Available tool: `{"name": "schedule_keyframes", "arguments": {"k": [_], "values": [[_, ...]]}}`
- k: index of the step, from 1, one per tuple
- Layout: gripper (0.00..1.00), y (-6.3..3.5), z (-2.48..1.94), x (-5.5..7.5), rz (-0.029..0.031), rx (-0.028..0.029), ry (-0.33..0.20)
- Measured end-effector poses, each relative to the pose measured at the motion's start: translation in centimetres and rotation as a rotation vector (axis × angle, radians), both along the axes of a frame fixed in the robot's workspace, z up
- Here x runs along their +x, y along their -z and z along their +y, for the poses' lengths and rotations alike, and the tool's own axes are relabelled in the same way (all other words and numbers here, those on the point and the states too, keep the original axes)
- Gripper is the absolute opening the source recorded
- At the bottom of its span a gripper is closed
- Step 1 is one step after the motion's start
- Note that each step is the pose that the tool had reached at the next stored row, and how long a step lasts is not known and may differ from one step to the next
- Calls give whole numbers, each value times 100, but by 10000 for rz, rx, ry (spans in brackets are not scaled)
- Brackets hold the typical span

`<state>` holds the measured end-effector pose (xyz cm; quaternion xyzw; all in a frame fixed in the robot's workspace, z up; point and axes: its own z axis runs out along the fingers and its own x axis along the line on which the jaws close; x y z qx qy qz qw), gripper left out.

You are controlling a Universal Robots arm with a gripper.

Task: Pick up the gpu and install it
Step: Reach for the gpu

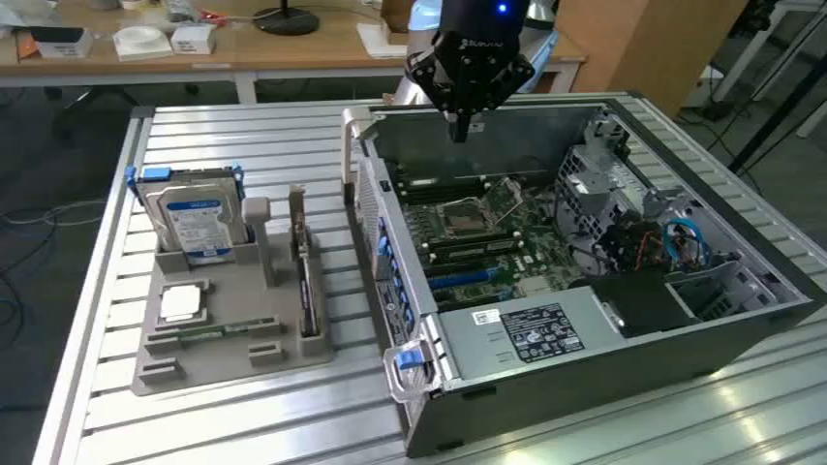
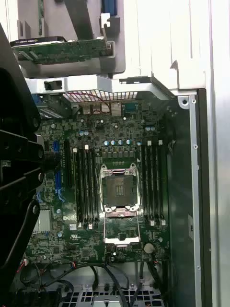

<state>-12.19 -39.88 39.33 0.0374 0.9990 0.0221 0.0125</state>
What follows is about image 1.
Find gray metal disk bay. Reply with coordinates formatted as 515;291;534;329
664;261;776;321

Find black plastic shroud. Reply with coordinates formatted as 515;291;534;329
591;270;703;338

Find hard disk in blue caddy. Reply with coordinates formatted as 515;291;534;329
125;164;251;266

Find wooden cabinet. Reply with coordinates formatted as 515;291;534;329
552;0;751;117

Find white booklet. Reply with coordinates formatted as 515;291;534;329
356;22;410;60

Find black lamp base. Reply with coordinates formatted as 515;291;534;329
252;0;322;36

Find blue wire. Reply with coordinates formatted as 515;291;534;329
663;217;716;272

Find CPU socket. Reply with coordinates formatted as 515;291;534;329
438;199;496;233

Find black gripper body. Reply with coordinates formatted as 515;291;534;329
431;0;530;115

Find white boxes on desk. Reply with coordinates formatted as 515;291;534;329
112;26;176;63

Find graphics card with metal bracket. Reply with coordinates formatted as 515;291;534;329
287;183;323;340

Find green motherboard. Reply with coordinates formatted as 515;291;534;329
387;159;583;311

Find brown cardboard box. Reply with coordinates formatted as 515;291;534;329
379;0;420;35

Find silver CPU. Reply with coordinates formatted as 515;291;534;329
159;285;207;322

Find metal socket cover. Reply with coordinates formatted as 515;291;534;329
480;176;528;227

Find white cardboard box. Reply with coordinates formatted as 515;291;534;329
169;23;219;55

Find black open PC case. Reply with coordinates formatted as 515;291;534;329
340;91;816;459

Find perforated metal drive cage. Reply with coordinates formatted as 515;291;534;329
552;142;647;243

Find white box with black lid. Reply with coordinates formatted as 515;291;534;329
28;26;96;59

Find black chair base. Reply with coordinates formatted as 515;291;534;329
44;84;141;141

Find wooden desk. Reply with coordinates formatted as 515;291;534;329
0;0;590;106

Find blue floor cable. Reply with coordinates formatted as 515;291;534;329
0;207;53;413

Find gray power supply unit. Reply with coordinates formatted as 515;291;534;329
438;285;626;382

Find gray plastic parts rack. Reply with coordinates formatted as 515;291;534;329
131;183;338;397

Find green RAM stick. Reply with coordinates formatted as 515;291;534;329
148;317;276;340

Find black stand pole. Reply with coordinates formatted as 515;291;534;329
726;0;827;173

